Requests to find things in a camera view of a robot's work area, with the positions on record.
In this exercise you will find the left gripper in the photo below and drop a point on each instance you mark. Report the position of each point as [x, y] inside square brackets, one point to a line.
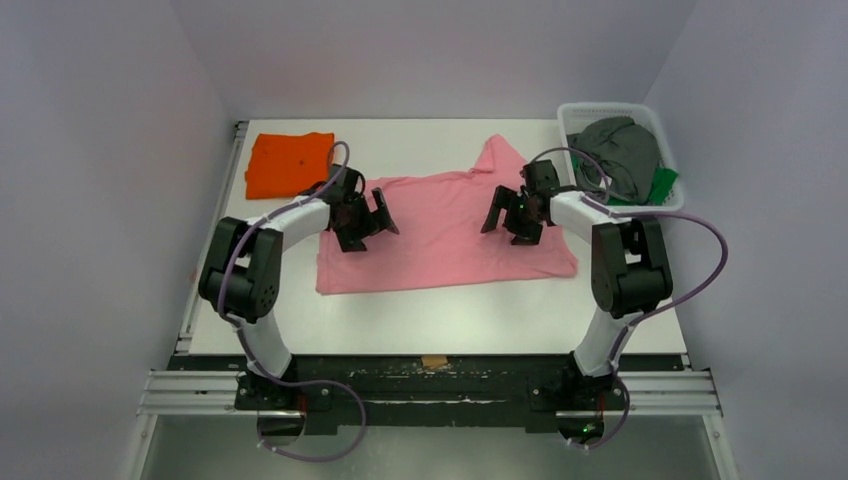
[374, 223]

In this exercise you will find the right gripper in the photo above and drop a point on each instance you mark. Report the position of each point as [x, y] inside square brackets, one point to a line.
[515, 216]

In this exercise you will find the pink t shirt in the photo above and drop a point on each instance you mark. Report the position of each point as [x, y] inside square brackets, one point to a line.
[440, 242]

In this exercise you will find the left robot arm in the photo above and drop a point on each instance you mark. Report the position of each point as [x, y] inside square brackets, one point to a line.
[242, 270]

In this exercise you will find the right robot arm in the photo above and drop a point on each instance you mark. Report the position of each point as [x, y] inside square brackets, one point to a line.
[630, 273]

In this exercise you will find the folded orange t shirt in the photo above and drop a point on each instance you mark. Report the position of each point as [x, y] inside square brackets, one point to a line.
[281, 166]

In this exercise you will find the white plastic basket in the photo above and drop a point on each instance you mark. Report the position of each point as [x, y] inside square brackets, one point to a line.
[574, 117]

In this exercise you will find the grey t shirt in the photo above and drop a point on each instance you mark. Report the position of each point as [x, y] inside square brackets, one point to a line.
[620, 155]

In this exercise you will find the brown tape piece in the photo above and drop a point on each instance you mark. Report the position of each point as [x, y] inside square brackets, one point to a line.
[434, 362]

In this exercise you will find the green t shirt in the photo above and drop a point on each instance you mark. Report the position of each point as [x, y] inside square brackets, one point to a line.
[660, 192]

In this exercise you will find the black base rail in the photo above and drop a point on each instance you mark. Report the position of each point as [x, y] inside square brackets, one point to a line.
[333, 369]

